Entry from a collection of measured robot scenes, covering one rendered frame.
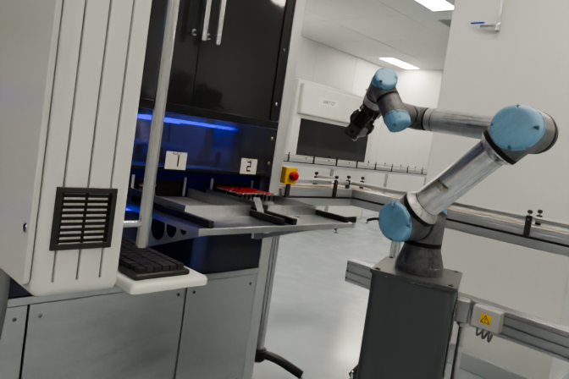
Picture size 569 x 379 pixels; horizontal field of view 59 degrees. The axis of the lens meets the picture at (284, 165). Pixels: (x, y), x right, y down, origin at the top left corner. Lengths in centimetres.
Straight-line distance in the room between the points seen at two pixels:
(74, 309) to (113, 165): 78
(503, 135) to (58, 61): 101
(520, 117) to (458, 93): 183
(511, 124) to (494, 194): 170
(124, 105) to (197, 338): 122
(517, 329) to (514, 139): 126
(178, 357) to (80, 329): 43
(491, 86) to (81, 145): 251
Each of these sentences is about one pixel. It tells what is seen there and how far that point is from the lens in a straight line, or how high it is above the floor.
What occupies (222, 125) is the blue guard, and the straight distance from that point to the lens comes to 188.
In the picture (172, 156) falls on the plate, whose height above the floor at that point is 103.
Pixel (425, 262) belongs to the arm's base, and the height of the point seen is 83.
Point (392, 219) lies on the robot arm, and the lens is 151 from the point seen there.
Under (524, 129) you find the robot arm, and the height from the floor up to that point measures 125.
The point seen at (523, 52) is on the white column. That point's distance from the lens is 310.
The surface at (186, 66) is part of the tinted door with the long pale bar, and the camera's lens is 178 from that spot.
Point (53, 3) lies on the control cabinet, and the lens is 100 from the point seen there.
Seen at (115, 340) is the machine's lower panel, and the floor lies 42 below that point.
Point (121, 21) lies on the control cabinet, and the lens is 102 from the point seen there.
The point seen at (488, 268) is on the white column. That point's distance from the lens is 308.
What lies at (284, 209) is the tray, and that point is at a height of 90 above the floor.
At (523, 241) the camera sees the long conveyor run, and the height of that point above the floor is 86.
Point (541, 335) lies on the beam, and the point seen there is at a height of 50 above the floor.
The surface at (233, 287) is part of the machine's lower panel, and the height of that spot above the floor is 54.
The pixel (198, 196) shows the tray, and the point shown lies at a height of 89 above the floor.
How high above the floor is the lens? 115
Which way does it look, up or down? 3 degrees down
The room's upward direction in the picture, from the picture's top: 8 degrees clockwise
